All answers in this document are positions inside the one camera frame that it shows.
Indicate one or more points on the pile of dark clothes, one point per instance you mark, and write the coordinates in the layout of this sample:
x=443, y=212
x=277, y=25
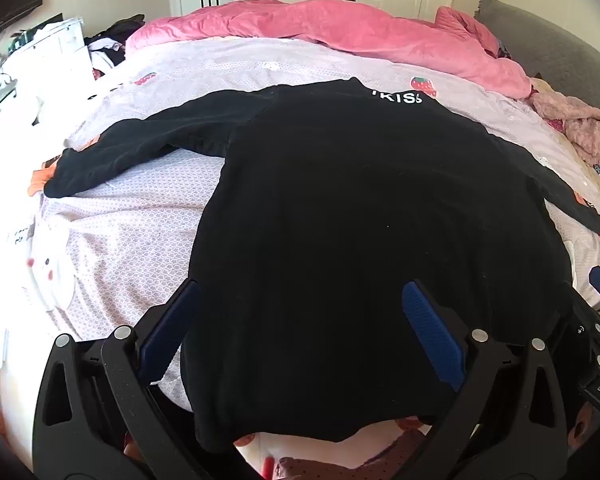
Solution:
x=117, y=32

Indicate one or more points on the black long-sleeved shirt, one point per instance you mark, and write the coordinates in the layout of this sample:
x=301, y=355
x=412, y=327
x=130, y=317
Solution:
x=355, y=210

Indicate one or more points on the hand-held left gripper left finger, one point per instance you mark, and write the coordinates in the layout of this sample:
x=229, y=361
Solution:
x=172, y=321

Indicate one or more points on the white drawer cabinet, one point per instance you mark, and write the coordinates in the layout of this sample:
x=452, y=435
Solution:
x=55, y=55

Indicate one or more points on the lilac strawberry print bedsheet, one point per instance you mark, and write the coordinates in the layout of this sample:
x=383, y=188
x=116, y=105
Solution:
x=130, y=240

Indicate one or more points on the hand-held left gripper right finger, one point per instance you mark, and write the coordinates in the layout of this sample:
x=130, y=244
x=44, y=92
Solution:
x=430, y=330

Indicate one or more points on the fluffy pink garment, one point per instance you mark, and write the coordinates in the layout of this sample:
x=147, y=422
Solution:
x=585, y=120

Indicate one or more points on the grey quilted headboard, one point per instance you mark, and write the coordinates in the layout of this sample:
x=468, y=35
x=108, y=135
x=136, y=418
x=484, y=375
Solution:
x=555, y=60

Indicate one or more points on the pink quilt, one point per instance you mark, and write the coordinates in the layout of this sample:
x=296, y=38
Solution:
x=330, y=25

